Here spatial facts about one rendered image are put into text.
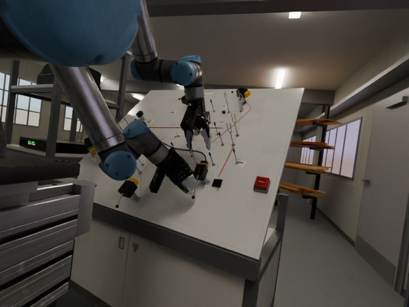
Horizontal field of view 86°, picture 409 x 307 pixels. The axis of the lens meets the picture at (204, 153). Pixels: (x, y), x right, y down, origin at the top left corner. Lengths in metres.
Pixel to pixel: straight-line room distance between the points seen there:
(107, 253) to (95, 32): 1.13
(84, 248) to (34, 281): 0.99
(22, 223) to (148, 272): 0.80
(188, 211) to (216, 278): 0.26
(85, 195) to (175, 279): 0.67
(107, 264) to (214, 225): 0.62
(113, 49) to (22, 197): 0.22
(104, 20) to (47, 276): 0.36
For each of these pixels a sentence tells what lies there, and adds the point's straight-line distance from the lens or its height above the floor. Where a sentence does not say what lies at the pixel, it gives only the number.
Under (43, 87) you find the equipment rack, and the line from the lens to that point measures 1.67.
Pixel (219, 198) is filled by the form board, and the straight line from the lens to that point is 0.93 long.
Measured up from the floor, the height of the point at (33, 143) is 1.10.
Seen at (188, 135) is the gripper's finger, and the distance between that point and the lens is 0.92.
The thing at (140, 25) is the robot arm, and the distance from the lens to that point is 0.73.
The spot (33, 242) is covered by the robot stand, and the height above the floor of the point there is 1.05.
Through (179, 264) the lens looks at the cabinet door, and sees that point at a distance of 0.99.
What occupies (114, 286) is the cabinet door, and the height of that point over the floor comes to 0.50.
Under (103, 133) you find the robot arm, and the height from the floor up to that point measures 1.21.
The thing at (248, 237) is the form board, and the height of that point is 0.92.
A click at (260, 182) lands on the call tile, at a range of 0.91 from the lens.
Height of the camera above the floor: 1.20
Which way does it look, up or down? 1 degrees down
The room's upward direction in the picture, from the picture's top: 7 degrees clockwise
